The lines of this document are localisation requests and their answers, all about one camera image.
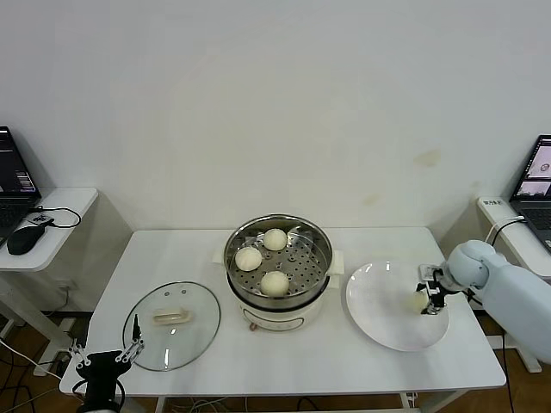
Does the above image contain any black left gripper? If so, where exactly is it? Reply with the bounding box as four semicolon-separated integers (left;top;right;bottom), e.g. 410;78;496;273
68;313;146;404

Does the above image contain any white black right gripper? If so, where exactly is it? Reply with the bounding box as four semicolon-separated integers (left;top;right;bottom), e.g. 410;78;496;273
414;264;449;317

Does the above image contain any white steamed baozi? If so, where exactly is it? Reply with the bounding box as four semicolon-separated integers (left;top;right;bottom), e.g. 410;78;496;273
406;290;431;314
263;228;288;251
234;246;263;272
260;270;290;298

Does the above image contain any glass lid with cream handle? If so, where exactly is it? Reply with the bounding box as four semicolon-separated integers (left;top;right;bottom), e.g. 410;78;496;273
122;280;222;372

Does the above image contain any stainless steel steamer basket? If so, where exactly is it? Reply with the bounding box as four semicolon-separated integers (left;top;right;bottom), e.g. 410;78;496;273
224;213;335;300

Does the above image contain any white round plate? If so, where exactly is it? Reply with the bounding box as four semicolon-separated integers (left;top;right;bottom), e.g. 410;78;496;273
345;261;452;353

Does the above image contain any black computer mouse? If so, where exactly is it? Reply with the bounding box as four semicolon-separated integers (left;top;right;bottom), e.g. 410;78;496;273
8;224;47;255

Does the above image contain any cream electric cooker pot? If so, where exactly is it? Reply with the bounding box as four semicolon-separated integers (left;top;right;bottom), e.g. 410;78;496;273
211;249;346;333

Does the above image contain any white side table with mouse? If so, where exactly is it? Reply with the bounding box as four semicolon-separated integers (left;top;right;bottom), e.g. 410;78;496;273
0;187;101;345

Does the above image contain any grey laptop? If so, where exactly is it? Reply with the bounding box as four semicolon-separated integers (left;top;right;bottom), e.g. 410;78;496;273
509;134;551;255

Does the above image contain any black laptop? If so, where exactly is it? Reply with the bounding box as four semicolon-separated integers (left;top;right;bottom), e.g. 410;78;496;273
0;125;44;249

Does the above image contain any black cable with adapter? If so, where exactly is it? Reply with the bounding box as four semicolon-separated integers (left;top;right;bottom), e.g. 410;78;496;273
467;217;526;413

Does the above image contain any white floor cable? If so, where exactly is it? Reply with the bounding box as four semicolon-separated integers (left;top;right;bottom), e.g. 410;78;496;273
0;337;65;380

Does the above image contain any white cable bundle under table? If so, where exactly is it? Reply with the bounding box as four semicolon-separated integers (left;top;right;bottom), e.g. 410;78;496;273
171;398;229;413

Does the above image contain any thin black usb cable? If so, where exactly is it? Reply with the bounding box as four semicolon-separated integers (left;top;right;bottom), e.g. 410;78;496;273
32;205;83;229

